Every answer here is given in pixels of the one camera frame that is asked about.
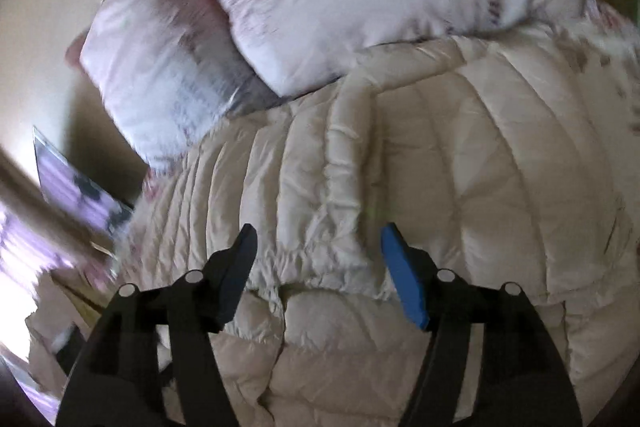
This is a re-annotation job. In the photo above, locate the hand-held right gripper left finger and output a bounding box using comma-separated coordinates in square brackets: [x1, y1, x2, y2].
[55, 223, 258, 427]

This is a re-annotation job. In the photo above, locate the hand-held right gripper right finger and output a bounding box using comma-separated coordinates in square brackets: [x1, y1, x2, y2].
[380, 223, 583, 427]

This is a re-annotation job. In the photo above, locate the cream quilted duvet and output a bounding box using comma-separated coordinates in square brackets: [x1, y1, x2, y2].
[115, 24, 638, 427]

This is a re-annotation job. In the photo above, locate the pink pillow with lavender print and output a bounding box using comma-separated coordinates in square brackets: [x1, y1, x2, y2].
[67, 0, 286, 175]

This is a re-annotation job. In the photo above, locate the floral bedspread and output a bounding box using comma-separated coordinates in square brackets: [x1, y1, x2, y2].
[570, 0, 640, 128]

